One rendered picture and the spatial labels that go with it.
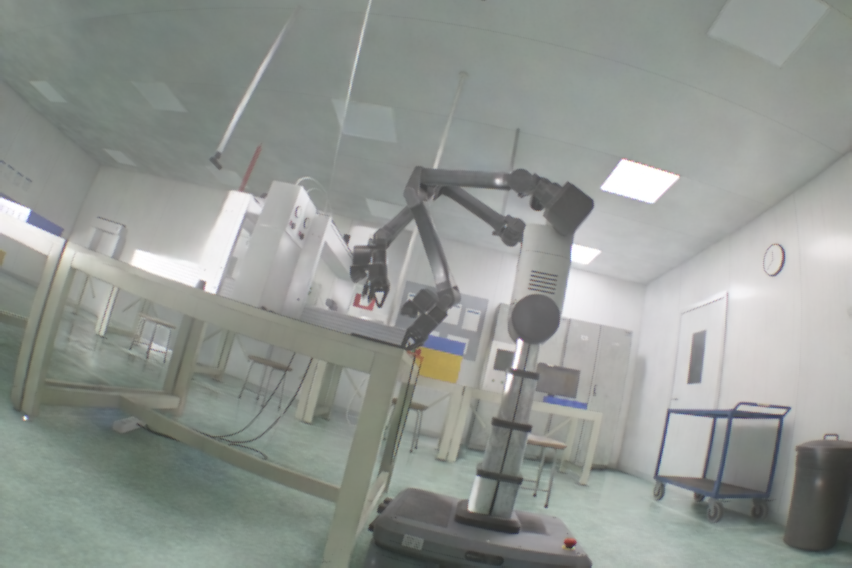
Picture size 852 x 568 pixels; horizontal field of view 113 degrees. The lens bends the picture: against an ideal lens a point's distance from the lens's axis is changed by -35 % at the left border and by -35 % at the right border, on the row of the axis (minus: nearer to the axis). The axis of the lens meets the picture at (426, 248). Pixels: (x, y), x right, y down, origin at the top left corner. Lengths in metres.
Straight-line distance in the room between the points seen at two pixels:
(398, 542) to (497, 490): 0.36
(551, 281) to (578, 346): 4.48
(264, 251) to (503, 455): 1.04
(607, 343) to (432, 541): 5.02
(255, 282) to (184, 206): 6.43
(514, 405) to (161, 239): 7.11
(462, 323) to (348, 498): 4.97
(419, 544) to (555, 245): 1.01
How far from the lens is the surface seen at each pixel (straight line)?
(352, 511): 1.26
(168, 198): 8.17
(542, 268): 1.42
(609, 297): 6.63
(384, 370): 1.20
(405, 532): 1.27
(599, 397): 5.95
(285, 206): 1.57
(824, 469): 2.96
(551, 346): 5.76
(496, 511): 1.43
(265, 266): 1.51
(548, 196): 1.35
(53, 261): 1.96
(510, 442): 1.40
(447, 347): 4.33
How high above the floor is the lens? 0.66
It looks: 18 degrees up
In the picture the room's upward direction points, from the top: 15 degrees clockwise
